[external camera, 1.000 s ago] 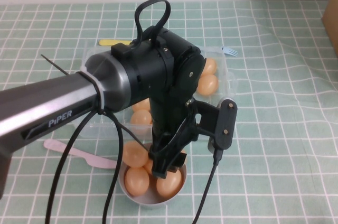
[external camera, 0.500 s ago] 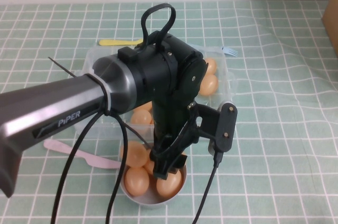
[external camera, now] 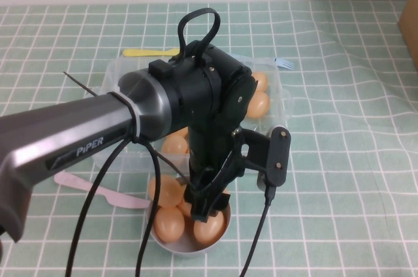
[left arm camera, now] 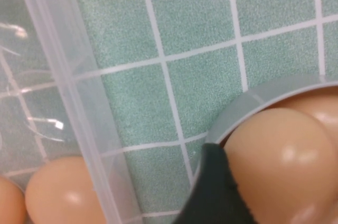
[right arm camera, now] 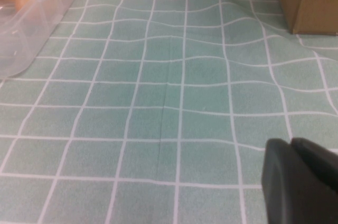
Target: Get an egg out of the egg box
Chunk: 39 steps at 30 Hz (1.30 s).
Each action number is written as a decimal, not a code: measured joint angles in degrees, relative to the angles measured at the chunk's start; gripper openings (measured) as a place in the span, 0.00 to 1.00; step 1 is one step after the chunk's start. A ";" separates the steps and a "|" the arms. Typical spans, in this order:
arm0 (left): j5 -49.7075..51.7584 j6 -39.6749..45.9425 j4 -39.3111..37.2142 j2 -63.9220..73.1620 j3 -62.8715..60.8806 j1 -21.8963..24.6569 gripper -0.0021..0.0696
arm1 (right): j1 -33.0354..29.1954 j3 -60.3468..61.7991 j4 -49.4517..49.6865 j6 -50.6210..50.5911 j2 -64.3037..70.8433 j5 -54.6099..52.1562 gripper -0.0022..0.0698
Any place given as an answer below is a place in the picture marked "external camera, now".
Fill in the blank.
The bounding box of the clear plastic egg box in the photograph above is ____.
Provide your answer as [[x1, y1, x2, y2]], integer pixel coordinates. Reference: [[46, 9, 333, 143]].
[[92, 56, 293, 176]]

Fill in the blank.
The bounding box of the grey blue round bowl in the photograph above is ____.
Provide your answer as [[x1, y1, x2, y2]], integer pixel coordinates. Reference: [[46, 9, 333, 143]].
[[146, 177, 232, 260]]

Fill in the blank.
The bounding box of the black flat cable loop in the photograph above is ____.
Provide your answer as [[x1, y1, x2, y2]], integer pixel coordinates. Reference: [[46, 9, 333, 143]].
[[178, 8, 220, 59]]

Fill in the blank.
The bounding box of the yellow plastic knife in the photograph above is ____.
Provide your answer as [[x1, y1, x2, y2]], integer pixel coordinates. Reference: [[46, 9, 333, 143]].
[[122, 48, 181, 58]]

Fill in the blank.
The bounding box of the green white checked tablecloth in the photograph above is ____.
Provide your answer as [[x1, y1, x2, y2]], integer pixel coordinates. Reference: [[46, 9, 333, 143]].
[[0, 0, 418, 277]]

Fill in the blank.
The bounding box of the brown cardboard box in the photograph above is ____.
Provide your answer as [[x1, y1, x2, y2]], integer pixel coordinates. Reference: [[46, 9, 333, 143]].
[[397, 0, 418, 72]]

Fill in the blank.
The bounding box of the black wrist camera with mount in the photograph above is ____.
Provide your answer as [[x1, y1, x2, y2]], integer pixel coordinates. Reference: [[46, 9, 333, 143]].
[[240, 125, 292, 190]]

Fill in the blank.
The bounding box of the white zip tie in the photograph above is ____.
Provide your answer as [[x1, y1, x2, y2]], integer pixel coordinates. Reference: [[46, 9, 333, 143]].
[[109, 91, 146, 144]]

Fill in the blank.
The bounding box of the pink plastic knife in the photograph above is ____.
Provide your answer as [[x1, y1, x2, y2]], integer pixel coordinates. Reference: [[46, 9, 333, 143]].
[[54, 172, 152, 210]]

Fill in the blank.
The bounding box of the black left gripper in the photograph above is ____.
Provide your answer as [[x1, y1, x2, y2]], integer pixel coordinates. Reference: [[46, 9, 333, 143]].
[[183, 122, 245, 225]]

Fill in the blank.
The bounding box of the blue plastic fork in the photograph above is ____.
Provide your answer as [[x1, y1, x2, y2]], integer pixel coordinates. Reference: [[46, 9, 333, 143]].
[[233, 53, 295, 71]]

